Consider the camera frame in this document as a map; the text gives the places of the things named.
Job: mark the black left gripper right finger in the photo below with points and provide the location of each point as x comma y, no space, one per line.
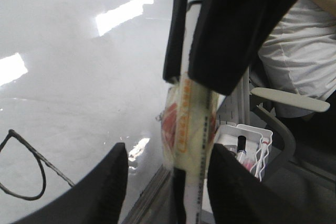
236,196

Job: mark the white whiteboard with aluminium frame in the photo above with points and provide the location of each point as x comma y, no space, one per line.
78,76

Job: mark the marker in basket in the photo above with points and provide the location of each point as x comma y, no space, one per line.
241,149

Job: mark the white black whiteboard marker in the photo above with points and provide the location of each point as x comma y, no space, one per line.
195,120

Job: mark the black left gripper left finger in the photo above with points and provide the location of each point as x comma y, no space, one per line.
97,198

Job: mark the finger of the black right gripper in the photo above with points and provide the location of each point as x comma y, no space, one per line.
173,55
227,38

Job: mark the grey office chair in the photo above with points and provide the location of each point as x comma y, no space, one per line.
311,156

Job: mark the person in white shirt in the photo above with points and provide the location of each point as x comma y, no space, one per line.
299,54

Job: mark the white wire marker basket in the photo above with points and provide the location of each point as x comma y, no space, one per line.
258,145

